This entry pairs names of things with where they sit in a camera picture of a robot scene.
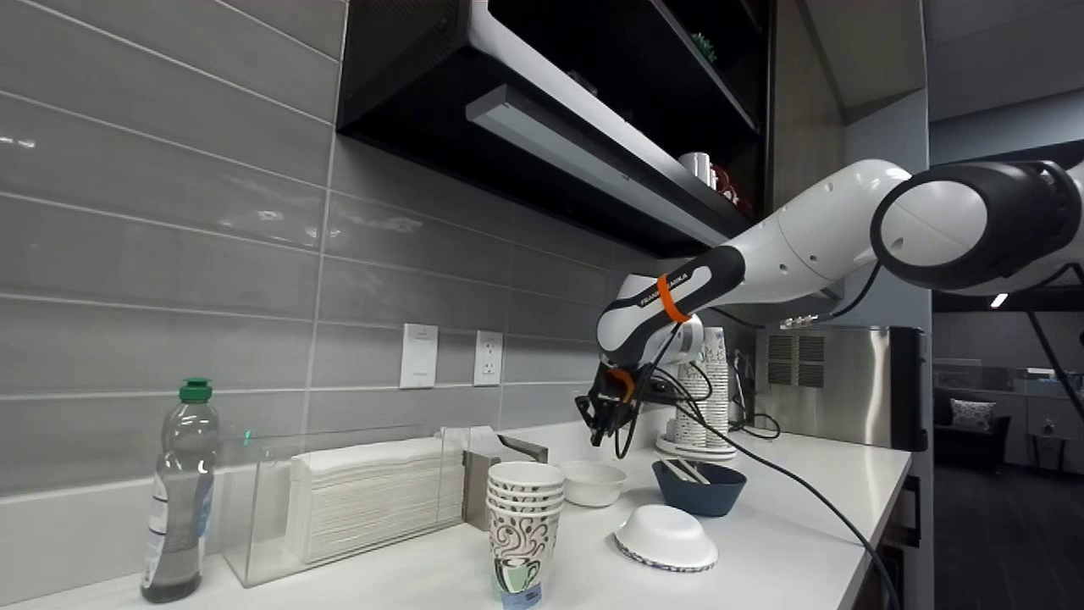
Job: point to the tall stacks of paper cups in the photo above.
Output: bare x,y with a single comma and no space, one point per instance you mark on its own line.
707,398

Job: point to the upturned white bowl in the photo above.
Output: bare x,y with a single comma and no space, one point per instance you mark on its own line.
666,535

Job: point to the green decoration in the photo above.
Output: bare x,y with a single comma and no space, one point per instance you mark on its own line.
703,47

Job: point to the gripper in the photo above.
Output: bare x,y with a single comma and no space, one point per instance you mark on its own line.
616,391

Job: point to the black wall cabinet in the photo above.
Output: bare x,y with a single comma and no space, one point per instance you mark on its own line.
542,102

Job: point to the blue bowl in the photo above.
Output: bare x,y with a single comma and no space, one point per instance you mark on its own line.
699,500

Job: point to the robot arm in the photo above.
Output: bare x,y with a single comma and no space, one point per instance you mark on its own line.
813,241

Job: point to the white wall socket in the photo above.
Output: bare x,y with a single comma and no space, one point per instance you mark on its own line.
488,358

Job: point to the clear bottle with green cap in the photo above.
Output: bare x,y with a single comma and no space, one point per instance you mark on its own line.
179,500

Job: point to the stack of white napkins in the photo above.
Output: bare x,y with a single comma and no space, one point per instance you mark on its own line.
373,500

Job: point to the heap of sachets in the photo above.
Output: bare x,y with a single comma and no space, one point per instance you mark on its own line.
684,471

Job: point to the stack of patterned paper cups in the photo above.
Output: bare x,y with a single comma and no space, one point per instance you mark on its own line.
523,534

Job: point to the clear acrylic napkin holder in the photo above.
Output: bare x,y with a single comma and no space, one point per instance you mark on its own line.
262,542

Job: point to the stainless steel appliance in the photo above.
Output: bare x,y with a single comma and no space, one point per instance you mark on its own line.
843,385

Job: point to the patterned cushion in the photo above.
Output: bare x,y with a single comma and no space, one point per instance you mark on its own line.
972,414

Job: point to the dark armchair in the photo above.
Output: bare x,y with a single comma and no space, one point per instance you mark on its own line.
970,445

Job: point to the metal dispenser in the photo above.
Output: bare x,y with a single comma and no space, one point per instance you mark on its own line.
476,491

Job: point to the white round cup tray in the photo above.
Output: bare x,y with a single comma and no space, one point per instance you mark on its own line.
696,450

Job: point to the white wall switch plate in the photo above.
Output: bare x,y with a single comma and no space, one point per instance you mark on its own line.
418,356

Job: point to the red mug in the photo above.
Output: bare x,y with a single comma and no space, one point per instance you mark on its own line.
722,181

